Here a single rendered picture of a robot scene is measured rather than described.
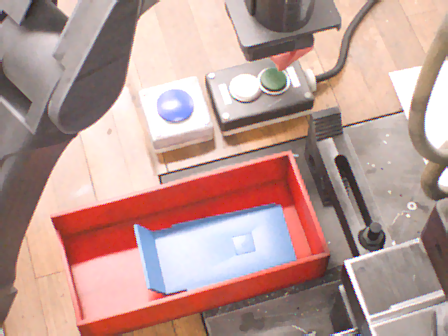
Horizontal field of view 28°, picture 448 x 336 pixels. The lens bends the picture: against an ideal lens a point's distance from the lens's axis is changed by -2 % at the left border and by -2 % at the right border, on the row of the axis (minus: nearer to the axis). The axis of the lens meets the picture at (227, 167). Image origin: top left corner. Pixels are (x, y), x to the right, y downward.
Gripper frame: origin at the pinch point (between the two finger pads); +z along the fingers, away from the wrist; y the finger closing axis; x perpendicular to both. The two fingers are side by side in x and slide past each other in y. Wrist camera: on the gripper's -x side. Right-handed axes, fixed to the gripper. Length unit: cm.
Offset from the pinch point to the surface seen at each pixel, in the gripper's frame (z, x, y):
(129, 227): 6.1, 11.1, 19.8
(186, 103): 2.9, 0.3, 10.4
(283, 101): 3.9, 2.6, 0.3
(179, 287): 5.8, 19.0, 16.6
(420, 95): -40.0, 29.5, 3.7
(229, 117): 3.7, 2.9, 6.5
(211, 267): 5.8, 17.9, 12.9
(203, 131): 4.4, 3.3, 9.5
